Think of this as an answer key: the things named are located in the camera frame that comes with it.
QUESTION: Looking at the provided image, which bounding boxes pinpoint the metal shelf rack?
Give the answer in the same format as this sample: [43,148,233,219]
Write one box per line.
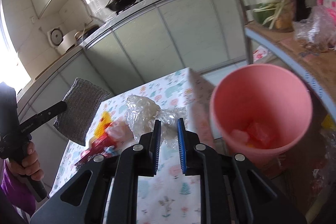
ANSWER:
[235,0,335,223]

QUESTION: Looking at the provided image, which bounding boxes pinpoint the purple sleeve forearm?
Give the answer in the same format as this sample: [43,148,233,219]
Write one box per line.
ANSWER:
[1,163,36,217]

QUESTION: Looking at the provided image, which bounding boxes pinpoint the clear bag on shelf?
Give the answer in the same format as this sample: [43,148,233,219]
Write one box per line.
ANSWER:
[292,6,335,53]

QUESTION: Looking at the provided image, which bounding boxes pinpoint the pink plastic bucket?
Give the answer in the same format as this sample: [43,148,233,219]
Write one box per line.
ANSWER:
[210,64,313,166]

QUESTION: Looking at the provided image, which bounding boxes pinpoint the glass bowl of vegetables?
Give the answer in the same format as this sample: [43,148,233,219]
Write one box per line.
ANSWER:
[247,0,296,32]

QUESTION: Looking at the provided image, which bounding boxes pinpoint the clear plastic wrap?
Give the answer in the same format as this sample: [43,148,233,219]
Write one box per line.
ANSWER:
[125,95,187,149]

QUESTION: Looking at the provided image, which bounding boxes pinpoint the grey kitchen cabinets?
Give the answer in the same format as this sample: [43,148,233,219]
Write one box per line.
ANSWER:
[15,0,250,188]

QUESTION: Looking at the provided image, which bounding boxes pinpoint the red cardboard box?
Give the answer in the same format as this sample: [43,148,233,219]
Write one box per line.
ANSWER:
[75,133,117,167]

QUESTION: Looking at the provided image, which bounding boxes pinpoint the silver mesh scouring cloth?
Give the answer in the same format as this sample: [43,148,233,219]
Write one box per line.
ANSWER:
[54,78,111,146]

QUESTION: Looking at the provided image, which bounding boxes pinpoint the white rice cooker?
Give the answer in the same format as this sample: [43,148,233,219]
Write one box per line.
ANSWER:
[47,27,77,56]

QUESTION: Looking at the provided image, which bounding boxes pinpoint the red plastic snack bag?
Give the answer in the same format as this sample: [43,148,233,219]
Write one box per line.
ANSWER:
[247,122,276,149]

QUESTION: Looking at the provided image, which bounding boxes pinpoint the person's left hand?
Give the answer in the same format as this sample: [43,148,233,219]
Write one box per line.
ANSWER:
[6,141,45,181]

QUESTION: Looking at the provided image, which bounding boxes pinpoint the floral bear tablecloth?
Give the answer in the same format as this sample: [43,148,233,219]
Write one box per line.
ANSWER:
[48,67,221,224]

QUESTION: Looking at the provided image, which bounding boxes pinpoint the yellow plastic wrapper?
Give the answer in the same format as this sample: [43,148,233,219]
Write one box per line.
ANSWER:
[94,111,112,138]

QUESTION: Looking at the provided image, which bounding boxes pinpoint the crushed pink paper cup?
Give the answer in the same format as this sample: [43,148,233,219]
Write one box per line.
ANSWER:
[105,120,134,143]

